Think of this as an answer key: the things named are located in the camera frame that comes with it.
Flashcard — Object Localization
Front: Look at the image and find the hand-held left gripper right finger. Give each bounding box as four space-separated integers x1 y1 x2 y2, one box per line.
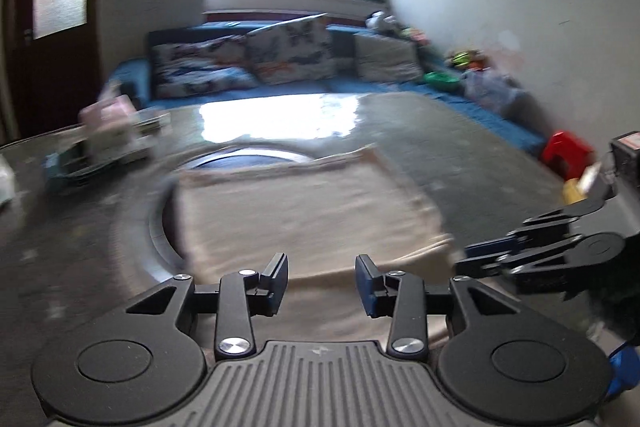
354 254 521 363

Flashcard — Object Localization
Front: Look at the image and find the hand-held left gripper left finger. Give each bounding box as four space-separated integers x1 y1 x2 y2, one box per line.
125 252 290 360

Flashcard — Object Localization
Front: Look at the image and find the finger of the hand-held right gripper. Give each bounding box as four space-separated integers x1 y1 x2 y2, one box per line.
455 234 587 294
465 198 607 260

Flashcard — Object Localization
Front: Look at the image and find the cream cloth garment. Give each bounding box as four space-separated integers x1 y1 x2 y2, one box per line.
172 144 456 348

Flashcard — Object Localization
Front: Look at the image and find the yellow plastic object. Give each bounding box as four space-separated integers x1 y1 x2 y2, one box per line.
564 179 588 205

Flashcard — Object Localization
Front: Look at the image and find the red plastic stool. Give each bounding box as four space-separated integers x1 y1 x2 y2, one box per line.
542 131 596 180

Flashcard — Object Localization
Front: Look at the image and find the blue plastic object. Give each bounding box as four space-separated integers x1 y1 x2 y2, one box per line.
609 341 640 389

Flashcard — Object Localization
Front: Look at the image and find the green bowl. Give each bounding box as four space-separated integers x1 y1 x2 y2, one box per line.
424 71 461 88

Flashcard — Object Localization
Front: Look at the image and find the green plush toy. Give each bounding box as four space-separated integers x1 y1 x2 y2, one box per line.
447 49 476 68

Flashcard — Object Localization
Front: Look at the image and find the blue sofa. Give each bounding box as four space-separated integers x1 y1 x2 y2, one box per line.
107 24 546 158

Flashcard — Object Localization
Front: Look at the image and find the small clear box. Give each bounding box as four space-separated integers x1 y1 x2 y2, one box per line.
135 107 171 132

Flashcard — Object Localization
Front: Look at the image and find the white box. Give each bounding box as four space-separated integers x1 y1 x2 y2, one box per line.
87 127 153 162

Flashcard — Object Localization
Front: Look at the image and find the grey pillow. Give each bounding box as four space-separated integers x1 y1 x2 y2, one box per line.
354 32 426 82

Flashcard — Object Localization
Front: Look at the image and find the flat butterfly print pillow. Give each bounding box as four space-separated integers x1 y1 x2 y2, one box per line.
150 38 258 100

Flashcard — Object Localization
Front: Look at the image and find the upright butterfly print pillow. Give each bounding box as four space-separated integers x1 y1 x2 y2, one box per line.
247 14 336 85

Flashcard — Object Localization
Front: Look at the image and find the pink tissue box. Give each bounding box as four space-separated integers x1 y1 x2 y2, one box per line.
80 97 138 142

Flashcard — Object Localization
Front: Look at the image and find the panda plush toy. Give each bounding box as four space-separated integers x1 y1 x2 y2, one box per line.
365 11 396 30

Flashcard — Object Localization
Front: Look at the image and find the white object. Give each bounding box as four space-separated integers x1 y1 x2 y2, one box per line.
0 154 17 208

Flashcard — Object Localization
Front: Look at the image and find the dark wooden door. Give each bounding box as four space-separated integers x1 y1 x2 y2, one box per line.
0 0 108 142

